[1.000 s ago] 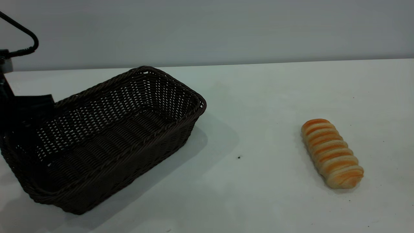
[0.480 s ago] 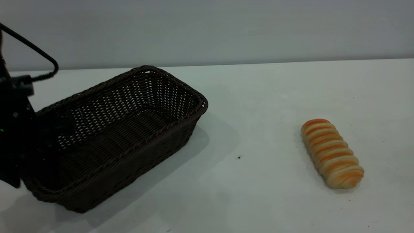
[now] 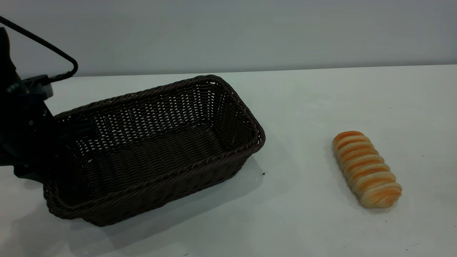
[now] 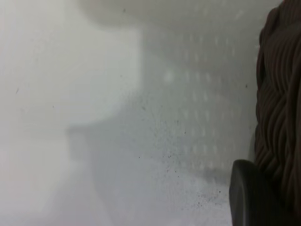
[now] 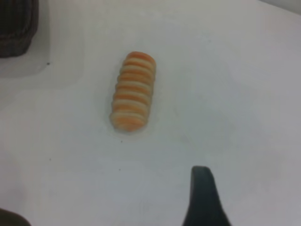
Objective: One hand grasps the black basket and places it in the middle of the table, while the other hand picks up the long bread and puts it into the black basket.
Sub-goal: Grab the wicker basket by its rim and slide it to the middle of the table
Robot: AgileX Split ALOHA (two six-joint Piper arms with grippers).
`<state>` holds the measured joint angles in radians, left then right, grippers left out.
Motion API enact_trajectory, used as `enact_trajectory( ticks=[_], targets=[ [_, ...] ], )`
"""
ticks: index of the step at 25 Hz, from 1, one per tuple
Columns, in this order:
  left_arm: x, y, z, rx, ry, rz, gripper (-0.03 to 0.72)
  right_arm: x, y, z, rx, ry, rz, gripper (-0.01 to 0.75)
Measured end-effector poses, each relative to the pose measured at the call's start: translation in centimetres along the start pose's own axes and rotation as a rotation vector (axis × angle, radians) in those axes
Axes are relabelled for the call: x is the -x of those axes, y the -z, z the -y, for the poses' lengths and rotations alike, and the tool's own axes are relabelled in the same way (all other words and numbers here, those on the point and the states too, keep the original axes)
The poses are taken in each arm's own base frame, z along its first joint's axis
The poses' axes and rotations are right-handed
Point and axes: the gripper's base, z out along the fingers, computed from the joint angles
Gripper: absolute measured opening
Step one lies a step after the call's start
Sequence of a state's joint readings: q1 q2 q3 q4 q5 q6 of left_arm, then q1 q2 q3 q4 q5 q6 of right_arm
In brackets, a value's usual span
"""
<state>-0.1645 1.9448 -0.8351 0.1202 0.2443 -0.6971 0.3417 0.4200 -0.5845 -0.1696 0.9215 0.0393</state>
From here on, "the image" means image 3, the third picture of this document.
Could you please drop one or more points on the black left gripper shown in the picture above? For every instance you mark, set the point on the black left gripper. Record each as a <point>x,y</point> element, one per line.
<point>25,135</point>

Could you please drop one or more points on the dark brown wicker basket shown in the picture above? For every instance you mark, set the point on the dark brown wicker basket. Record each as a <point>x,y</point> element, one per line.
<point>160,157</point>

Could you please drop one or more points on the striped golden bread roll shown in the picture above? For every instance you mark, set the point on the striped golden bread roll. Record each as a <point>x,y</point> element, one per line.
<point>366,169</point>

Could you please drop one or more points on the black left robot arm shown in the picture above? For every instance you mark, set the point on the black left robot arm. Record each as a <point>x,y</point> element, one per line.
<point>5,64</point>

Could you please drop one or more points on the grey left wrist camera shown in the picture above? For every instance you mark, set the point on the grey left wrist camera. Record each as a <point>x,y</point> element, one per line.
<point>34,89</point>

